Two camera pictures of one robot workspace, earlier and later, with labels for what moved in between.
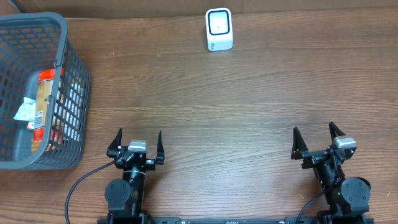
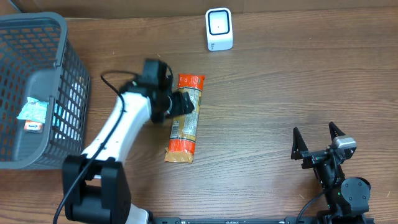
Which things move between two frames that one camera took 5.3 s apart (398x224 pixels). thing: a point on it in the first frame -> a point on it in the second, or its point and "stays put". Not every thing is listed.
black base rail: (236, 220) stays put
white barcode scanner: (219, 25) stays put
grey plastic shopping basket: (30, 43) stays put
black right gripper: (310, 155) stays put
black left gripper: (147, 165) -> (179, 104)
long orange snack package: (46, 82) -> (183, 139)
